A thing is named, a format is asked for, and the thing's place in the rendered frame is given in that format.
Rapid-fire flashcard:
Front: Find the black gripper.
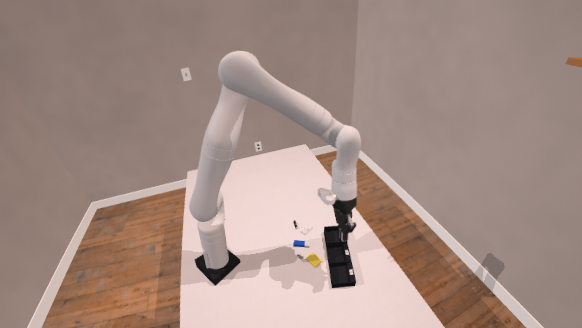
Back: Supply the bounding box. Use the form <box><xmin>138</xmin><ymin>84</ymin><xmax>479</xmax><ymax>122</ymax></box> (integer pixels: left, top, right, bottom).
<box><xmin>332</xmin><ymin>197</ymin><xmax>357</xmax><ymax>242</ymax></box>

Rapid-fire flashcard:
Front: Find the white domino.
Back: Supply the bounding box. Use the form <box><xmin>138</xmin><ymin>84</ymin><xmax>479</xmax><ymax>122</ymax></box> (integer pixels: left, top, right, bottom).
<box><xmin>301</xmin><ymin>225</ymin><xmax>312</xmax><ymax>235</ymax></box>

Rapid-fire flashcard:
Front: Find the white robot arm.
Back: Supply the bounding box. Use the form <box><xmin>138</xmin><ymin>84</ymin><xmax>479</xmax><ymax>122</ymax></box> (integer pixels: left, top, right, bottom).
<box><xmin>189</xmin><ymin>51</ymin><xmax>361</xmax><ymax>269</ymax></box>

